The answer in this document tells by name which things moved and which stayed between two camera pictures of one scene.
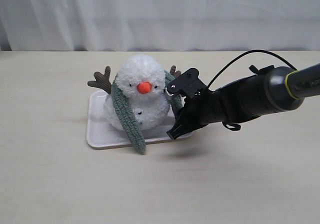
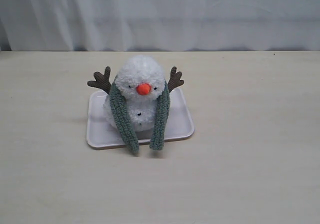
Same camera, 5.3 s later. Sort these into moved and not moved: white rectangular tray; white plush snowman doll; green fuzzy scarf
Moved: green fuzzy scarf
Not moved: white rectangular tray; white plush snowman doll
